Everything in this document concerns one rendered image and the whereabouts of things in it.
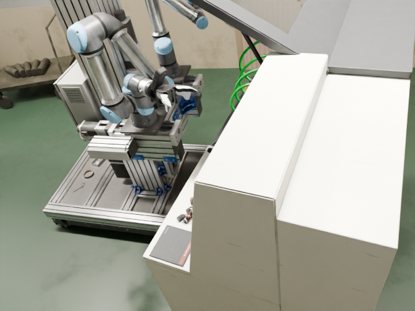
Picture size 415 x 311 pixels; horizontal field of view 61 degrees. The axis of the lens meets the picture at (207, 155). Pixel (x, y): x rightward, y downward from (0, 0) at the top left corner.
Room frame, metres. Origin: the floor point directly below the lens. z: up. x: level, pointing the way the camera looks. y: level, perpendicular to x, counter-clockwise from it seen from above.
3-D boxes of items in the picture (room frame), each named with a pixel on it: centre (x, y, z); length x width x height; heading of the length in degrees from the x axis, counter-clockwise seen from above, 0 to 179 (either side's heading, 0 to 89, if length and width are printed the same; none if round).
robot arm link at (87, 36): (1.62, 0.41, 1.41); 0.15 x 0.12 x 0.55; 131
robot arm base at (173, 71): (2.16, 0.12, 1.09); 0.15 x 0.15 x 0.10
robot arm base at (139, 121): (1.70, 0.31, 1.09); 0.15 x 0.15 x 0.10
